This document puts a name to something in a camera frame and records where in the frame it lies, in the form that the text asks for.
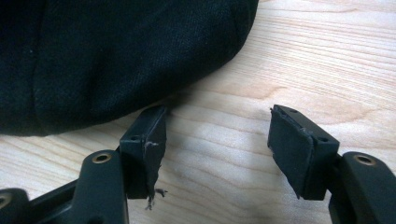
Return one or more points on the black cloth garment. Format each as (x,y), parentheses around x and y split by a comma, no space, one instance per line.
(118,59)

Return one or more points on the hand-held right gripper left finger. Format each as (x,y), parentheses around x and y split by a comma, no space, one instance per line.
(144,155)

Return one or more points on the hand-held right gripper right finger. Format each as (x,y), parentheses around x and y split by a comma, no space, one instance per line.
(299,152)

